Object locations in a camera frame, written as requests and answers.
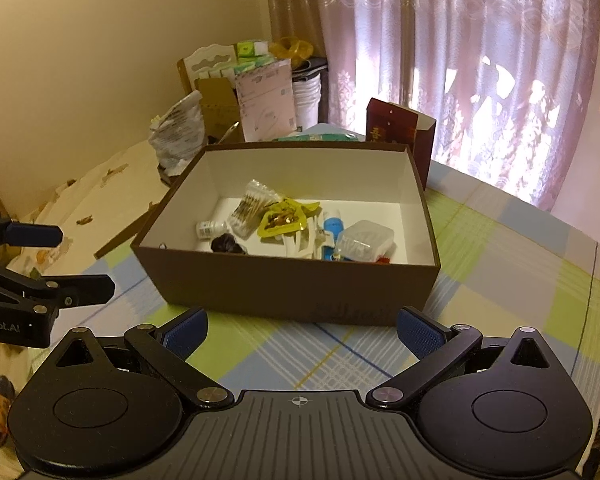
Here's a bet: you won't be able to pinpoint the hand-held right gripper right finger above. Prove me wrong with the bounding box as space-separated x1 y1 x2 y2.
365 307 553 408

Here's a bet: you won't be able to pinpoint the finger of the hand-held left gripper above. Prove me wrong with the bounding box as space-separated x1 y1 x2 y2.
0 212 65 261
0 260 116 311

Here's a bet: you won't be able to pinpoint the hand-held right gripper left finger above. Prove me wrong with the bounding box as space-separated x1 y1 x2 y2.
47 308 231 408

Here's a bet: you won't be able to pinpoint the dark brown hair scrunchie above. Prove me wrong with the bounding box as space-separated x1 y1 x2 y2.
211 234 247 254

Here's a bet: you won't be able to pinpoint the brown cardboard box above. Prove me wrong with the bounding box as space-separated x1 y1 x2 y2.
130 142 442 325

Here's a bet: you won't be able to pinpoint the small white bottle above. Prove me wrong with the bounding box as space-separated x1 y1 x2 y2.
196 220 229 239

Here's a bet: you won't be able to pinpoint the clear plastic box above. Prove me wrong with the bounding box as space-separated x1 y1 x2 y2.
334 220 396 263

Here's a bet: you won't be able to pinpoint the blue toothpaste tube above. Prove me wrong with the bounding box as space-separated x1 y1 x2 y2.
322 212 347 261

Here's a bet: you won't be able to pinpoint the cotton swab bag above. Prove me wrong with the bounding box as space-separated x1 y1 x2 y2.
227 179 282 236

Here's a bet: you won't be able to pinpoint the yellow snack packet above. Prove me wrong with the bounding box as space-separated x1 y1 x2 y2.
256 199 322 241

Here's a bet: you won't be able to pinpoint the cream hair claw clip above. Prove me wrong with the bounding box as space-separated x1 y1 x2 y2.
279 215 332 261

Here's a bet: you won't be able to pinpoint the cream printed bedsheet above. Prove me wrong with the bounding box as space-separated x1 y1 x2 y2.
0 137 193 361

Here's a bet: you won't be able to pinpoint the crumpled plastic bag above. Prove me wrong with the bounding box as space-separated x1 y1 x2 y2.
147 91 206 172

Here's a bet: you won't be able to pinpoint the red gift box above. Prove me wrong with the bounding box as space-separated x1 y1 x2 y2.
365 97 437 191

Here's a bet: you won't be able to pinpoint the teal tissue package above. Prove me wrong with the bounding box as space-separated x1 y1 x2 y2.
272 130 366 144

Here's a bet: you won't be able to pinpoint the tan cardboard carton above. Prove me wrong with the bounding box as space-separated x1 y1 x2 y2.
195 76 244 145

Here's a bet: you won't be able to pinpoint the pink and white package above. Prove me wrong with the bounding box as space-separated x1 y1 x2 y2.
235 59 297 143

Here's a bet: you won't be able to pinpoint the white chair back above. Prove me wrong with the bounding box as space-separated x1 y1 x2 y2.
176 44 241 92

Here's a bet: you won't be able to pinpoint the white bucket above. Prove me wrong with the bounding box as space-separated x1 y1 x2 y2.
292 72 324 131

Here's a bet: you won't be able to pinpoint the pink lace curtain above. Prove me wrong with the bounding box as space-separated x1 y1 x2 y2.
320 0 600 212

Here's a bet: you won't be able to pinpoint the green tissue packs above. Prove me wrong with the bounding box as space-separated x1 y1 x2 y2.
235 39 276 74

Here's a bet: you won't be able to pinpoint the yellow plastic bag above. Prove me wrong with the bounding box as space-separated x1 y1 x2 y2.
269 37 314 69

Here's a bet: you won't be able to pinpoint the brown curtain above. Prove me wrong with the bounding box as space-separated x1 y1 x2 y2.
262 0 333 126

